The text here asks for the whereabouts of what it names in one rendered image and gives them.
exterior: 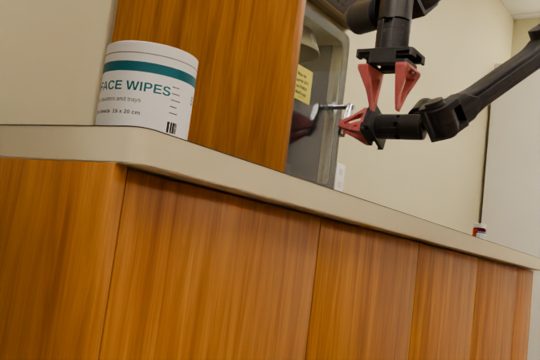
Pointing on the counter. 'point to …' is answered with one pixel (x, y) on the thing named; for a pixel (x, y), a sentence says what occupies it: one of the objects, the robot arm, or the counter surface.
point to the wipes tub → (147, 87)
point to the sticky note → (303, 84)
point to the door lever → (343, 115)
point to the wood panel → (226, 40)
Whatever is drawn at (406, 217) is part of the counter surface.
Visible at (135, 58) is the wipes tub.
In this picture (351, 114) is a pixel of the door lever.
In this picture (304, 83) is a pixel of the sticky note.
